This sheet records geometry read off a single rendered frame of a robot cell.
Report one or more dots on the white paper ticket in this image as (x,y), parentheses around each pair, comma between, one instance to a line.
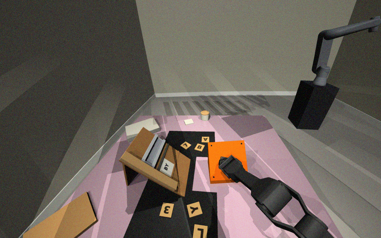
(166,167)

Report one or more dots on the cream flat rectangular card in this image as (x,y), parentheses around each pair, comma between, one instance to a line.
(188,121)

